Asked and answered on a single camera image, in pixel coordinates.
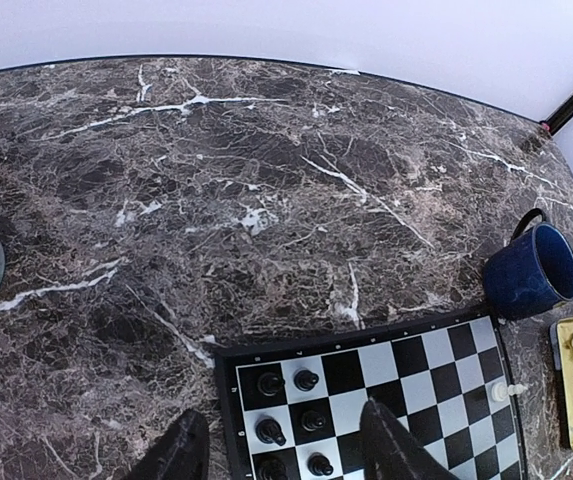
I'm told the black chess bishop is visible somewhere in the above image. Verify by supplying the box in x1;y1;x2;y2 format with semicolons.
257;457;288;480

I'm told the black chess rook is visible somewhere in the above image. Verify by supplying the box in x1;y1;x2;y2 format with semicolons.
257;372;285;397

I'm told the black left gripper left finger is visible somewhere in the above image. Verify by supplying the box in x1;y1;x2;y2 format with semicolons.
125;409;210;480

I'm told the black and white chessboard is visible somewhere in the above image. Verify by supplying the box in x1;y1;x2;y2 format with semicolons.
215;309;527;479

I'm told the black chess pawn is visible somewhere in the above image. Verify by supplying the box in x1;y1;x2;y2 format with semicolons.
293;369;320;392
300;410;327;432
307;452;334;476

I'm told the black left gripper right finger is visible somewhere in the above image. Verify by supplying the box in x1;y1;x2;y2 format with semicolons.
360;398;456;479

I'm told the dark blue enamel mug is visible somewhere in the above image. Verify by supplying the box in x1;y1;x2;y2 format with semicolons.
482;208;573;321

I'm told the black chess knight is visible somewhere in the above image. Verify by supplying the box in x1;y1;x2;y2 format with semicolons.
255;417;286;446

